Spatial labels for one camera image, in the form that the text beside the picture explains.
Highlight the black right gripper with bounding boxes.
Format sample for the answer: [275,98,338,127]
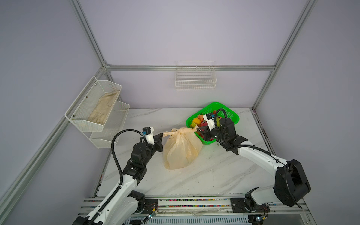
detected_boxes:
[196,125,227,142]

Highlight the cream banana print plastic bag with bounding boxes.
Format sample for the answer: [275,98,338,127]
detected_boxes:
[163,127,203,170]

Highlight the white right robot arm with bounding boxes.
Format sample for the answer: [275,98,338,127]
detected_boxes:
[197,108,311,212]

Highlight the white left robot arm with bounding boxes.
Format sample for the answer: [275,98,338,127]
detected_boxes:
[73,127,163,225]

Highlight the yellow fake orange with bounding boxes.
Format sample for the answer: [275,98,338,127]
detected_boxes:
[192,118,202,127]

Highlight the green plastic fruit basket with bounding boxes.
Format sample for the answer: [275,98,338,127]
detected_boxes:
[185,102,240,145]

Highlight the lower white mesh shelf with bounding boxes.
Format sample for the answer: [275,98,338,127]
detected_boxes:
[90,101,130,149]

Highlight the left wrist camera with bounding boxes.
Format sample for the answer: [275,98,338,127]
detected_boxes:
[142,127,155,145]

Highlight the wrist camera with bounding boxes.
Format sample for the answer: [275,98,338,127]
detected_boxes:
[203,112,216,131]
[142,127,155,145]

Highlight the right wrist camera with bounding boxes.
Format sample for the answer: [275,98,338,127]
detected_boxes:
[203,112,216,131]

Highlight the white mesh wall shelf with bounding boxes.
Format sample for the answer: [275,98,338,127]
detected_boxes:
[65,76,122,133]

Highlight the white wire wall basket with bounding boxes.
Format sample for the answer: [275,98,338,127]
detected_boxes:
[175,61,217,91]

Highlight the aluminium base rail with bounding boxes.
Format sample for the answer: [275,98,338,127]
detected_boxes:
[73,195,317,225]

